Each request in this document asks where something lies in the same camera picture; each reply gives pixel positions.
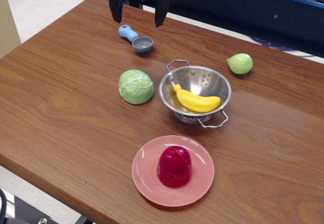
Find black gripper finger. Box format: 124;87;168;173
154;0;168;27
109;0;124;23

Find small steel colander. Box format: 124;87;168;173
159;60;231;128

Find yellow toy banana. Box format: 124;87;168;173
174;84;221;113

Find green toy cabbage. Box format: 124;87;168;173
119;70;154;105

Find green toy pear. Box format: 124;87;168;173
227;53;253;75

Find beige cabinet side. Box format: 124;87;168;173
0;0;21;58

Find red toy half fruit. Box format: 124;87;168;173
157;146;192;188

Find pink plastic plate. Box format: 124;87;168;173
132;135;215;207

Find blue handled grey scoop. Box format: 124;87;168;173
118;25;154;54

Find black metal frame rail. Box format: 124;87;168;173
169;0;323;57

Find black braided cable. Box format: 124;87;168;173
0;188;7;224

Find black table leg bracket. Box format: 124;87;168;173
14;196;94;224

